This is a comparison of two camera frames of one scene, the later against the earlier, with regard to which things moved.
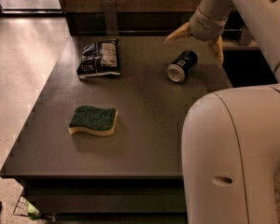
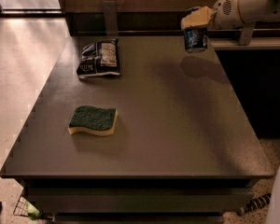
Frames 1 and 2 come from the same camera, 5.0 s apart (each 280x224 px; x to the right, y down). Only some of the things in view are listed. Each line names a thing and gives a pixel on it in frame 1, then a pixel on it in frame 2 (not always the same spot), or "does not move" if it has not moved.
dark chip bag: x=100 y=59 does not move
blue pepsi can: x=182 y=64 → x=195 y=39
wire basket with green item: x=25 y=207 does not move
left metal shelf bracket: x=110 y=13 does not move
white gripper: x=206 y=28 → x=224 y=13
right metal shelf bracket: x=245 y=38 does not move
